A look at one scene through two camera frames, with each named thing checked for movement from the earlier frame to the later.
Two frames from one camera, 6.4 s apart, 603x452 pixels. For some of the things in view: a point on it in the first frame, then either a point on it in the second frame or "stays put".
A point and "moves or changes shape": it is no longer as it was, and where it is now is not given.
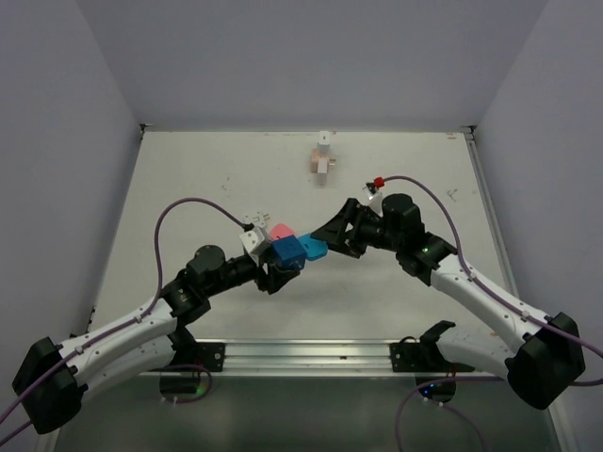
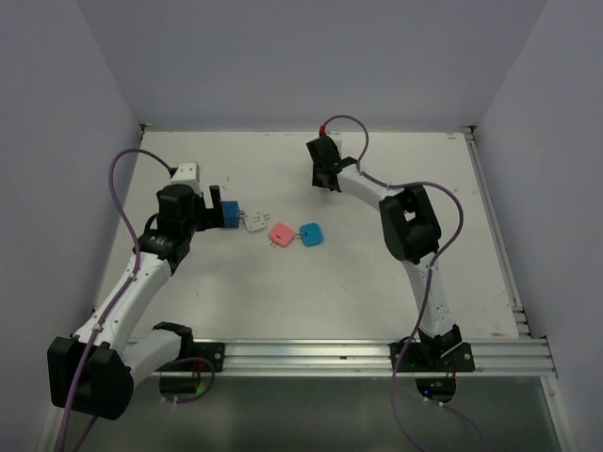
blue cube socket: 288,252 to 231,213
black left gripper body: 246,268 to 200,212
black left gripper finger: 279,279 to 214,222
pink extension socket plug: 280,231 stays put
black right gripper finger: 333,231 to 319,175
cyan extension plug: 314,249 moves or changes shape
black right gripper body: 373,233 to 317,181
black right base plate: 422,357 stays put
